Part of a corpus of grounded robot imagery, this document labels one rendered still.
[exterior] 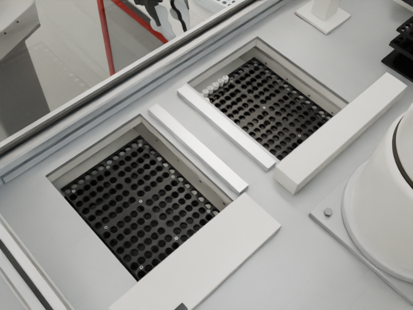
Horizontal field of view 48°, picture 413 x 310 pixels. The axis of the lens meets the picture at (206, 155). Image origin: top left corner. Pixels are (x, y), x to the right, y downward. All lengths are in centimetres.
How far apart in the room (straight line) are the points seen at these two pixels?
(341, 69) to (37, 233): 65
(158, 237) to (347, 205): 31
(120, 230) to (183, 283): 16
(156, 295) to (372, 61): 64
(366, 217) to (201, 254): 25
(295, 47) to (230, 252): 48
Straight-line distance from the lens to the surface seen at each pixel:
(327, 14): 107
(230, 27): 97
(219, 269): 70
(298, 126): 93
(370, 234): 74
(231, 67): 110
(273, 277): 72
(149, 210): 81
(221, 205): 85
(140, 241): 78
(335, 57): 101
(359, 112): 88
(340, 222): 77
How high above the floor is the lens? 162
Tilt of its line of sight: 56 degrees down
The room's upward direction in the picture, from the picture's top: 5 degrees clockwise
